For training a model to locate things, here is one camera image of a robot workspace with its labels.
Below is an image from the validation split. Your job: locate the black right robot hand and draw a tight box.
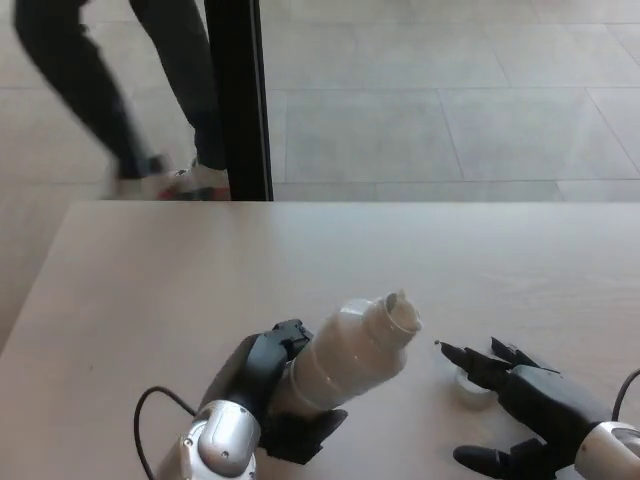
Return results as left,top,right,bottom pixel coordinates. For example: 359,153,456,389
438,336,614,476

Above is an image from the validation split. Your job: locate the white screw bottle cap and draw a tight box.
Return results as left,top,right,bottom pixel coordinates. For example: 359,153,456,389
452,368,495,409

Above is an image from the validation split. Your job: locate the black vertical frame post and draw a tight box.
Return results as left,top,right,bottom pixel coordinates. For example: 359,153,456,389
203,0,275,202

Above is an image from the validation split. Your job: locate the white and red shoe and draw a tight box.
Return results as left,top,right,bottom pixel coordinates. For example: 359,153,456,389
159,158,232,201
113,153,172,199

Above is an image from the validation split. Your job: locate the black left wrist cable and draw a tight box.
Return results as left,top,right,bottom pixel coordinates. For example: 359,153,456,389
132,385,199,480

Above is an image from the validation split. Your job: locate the white plastic bottle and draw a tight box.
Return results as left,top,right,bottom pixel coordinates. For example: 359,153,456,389
278,288,425,417

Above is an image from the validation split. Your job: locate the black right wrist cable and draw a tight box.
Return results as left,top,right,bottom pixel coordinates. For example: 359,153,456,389
611,368,640,424

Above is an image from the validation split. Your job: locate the person leg in dark trousers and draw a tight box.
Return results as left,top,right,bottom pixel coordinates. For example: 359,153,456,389
128,0,229,171
13,0,151,180

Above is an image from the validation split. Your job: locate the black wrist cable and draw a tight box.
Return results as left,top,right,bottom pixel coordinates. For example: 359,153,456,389
132,385,199,480
611,368,640,424

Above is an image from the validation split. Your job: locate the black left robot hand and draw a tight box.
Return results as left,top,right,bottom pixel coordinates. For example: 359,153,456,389
199,318,349,466

